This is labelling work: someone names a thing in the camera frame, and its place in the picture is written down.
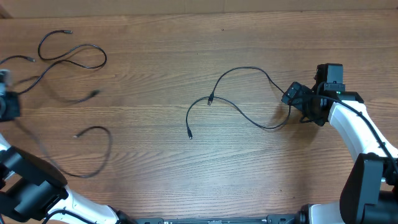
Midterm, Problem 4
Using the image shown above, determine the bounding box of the black USB cable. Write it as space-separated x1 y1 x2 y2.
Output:
0 29 108 96
185 66 292 140
12 76 113 179

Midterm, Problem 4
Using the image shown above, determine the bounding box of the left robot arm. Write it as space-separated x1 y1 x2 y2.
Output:
1 137 125 223

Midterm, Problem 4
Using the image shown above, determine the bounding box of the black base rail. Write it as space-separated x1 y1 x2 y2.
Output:
126 212 309 224

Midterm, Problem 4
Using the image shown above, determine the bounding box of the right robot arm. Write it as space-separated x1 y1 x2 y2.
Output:
282 63 397 223

